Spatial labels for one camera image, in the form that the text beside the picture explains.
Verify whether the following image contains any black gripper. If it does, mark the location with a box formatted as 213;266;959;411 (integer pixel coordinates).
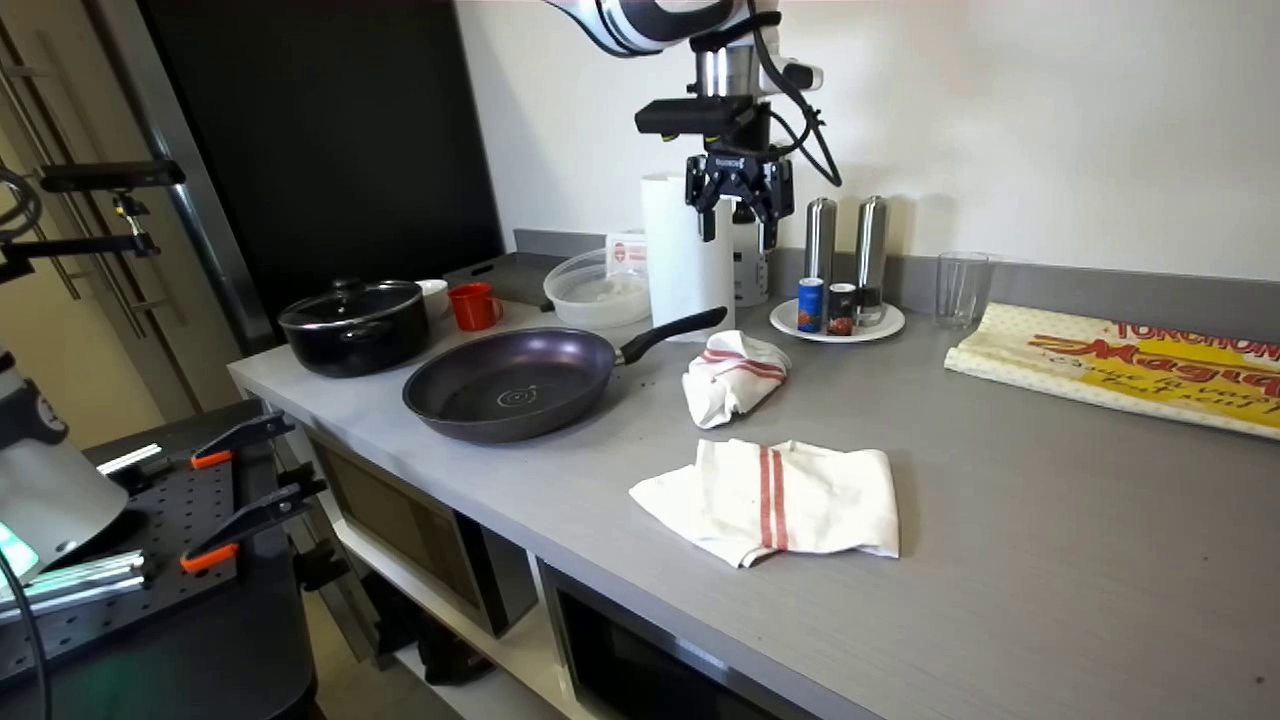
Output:
682;150;801;252

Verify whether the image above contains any white red-striped towel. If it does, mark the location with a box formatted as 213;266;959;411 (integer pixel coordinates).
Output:
682;328;793;431
629;435;903;572

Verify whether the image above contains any white paper towel roll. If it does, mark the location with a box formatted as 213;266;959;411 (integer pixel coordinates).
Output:
637;172;739;331

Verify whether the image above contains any dark nonstick frying pan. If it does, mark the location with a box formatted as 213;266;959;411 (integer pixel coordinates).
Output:
400;306;733;450

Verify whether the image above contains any flat folded white red-striped towel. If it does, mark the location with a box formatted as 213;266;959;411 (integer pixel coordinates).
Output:
629;435;903;572

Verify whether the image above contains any spray bottle with black trigger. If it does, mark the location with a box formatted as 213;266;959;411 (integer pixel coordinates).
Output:
727;236;777;314

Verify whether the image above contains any steel shaker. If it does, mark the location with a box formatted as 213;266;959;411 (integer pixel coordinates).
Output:
853;194;892;307
801;198;839;293

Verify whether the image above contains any blue can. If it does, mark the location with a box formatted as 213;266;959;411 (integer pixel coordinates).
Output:
795;278;834;338

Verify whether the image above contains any small dark jar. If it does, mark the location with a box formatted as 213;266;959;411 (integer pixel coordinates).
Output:
826;279;866;338

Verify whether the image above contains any clear plastic container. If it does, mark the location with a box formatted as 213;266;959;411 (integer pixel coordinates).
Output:
542;245;656;338

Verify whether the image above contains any white round plate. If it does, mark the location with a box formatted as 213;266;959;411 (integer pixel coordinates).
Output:
768;296;911;348

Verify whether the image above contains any clear drinking glass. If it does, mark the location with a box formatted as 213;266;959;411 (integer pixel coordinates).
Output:
934;252;995;331

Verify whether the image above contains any red mug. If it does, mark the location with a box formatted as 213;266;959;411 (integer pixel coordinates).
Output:
443;278;509;338

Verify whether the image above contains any small white cup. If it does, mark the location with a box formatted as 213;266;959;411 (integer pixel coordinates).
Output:
412;278;455;323

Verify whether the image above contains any black pot with glass lid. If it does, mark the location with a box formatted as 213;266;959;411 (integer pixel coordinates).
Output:
278;278;435;380

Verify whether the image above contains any large black panel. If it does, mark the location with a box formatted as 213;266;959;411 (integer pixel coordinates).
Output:
131;0;509;331

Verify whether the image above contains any open counter cabinet shelving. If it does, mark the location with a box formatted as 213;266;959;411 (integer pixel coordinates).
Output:
301;419;816;720

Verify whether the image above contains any orange-tipped black clamp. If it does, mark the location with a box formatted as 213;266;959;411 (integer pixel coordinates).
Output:
184;407;301;476
177;461;334;580

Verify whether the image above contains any black perforated robot table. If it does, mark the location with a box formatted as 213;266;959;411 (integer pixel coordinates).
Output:
0;398;327;720

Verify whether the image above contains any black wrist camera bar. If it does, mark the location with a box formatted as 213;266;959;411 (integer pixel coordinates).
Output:
632;91;782;143

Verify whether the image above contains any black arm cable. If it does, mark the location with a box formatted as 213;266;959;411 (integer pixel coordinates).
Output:
739;0;848;194

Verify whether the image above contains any black camera stand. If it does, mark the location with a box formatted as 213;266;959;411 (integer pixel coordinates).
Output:
0;158;194;287

